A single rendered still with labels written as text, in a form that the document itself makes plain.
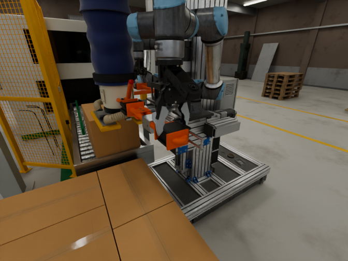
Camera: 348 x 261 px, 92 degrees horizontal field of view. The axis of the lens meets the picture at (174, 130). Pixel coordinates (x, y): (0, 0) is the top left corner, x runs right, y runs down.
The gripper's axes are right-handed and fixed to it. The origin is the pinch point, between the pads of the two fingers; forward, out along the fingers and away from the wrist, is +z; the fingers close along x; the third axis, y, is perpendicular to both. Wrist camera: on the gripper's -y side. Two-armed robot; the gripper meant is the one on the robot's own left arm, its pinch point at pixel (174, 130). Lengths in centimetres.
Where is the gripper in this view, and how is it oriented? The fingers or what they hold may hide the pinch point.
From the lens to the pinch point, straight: 51.2
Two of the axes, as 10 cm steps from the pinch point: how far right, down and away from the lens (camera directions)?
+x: -8.4, 2.2, -5.0
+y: -5.4, -3.4, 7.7
